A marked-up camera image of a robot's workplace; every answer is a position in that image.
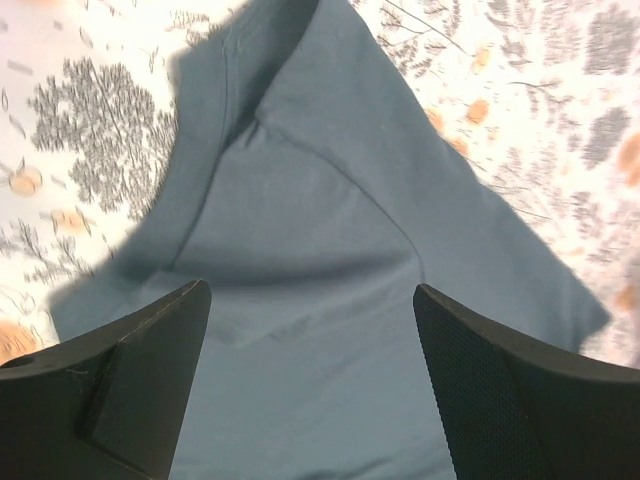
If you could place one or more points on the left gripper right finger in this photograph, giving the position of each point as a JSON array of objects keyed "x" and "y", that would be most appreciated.
[{"x": 514, "y": 407}]

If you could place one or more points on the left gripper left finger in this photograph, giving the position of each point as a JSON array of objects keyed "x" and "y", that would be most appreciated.
[{"x": 108, "y": 404}]

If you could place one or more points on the grey blue t shirt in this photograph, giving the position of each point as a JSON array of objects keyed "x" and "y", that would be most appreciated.
[{"x": 309, "y": 189}]

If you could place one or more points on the floral patterned table mat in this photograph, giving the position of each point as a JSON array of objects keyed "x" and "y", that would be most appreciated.
[{"x": 541, "y": 97}]

